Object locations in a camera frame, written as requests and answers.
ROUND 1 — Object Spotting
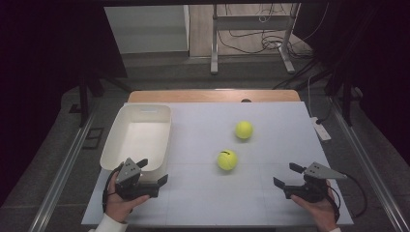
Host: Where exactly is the dark curtain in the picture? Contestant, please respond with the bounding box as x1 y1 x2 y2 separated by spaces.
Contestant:
292 0 410 166
0 0 129 207

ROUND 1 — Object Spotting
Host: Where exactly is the yellow tennis ball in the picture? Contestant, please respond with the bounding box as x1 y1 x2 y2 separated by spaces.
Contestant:
217 149 239 172
234 120 254 140

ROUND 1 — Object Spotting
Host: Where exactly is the black metal stand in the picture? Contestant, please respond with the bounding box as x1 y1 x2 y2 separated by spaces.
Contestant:
324 79 366 128
69 76 133 129

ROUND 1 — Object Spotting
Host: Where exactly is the white plastic storage bin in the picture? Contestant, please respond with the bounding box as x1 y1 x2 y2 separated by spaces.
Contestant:
99 102 173 184

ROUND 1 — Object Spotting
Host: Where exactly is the thin white cable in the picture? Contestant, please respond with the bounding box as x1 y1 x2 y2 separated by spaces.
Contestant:
307 74 316 119

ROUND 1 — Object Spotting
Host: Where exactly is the tangle of black floor cables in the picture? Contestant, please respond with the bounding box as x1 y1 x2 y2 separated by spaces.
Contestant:
217 3 314 60

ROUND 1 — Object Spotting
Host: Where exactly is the person's left hand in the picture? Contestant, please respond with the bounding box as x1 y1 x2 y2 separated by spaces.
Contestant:
104 173 151 224

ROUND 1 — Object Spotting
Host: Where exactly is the grey metal floor rail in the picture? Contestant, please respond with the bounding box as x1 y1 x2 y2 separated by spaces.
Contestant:
28 108 99 232
328 96 410 232

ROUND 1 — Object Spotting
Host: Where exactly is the white cabinet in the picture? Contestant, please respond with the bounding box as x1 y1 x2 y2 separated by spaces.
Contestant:
103 4 190 55

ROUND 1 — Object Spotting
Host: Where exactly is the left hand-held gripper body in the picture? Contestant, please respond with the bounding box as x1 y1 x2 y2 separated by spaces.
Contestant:
114 157 161 201

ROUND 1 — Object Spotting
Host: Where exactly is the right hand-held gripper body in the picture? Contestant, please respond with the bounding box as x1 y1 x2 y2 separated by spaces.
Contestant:
282 161 348 204

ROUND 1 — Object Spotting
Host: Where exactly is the person's right hand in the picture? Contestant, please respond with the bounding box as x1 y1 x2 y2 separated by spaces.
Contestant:
290 179 340 232

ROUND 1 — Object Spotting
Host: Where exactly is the light wooden table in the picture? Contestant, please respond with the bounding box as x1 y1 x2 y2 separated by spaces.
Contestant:
127 89 302 103

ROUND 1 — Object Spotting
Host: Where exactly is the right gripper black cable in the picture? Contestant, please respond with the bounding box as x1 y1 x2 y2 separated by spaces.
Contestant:
325 173 368 224

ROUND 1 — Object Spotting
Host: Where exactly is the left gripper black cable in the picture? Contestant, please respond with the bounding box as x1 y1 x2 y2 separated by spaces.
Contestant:
102 162 126 214

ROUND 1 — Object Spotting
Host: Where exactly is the grey metal desk frame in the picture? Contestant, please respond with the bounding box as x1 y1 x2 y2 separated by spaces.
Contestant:
210 2 302 76

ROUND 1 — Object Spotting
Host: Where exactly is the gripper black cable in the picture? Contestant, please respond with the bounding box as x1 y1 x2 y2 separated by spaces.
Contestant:
102 162 126 214
325 173 368 224

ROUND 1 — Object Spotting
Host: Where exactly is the white power strip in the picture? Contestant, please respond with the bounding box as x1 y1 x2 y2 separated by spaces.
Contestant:
310 116 333 142

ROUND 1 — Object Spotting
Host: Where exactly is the person's left white sleeve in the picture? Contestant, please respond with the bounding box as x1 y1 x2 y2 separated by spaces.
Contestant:
88 213 129 232

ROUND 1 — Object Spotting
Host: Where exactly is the dark floor socket plate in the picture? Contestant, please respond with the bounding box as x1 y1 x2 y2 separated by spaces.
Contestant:
81 127 105 151

